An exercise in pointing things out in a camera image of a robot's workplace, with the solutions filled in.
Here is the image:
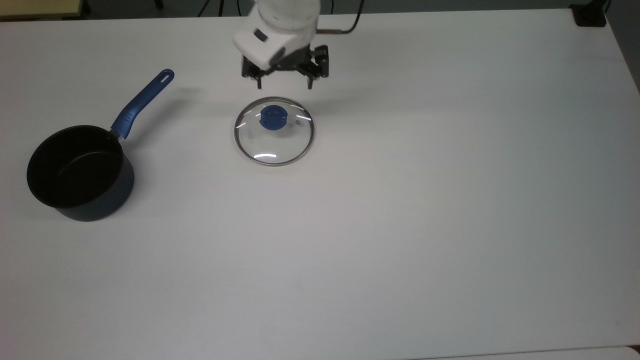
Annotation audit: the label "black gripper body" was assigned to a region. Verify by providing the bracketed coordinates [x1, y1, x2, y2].
[241, 44, 330, 82]

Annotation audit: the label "glass lid with blue knob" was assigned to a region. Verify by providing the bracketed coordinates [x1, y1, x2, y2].
[234, 96, 316, 167]

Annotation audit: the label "dark blue saucepan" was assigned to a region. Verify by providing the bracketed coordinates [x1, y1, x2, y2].
[26, 69, 176, 222]

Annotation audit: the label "black tripod legs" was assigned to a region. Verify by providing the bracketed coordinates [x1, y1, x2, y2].
[197, 0, 227, 17]

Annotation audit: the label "wooden side table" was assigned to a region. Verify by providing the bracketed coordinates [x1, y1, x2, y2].
[0, 0, 85, 21]

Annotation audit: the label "black table clamp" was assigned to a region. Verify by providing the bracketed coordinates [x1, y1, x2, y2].
[569, 0, 610, 28]

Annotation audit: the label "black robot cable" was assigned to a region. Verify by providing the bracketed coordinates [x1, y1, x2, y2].
[315, 0, 365, 36]

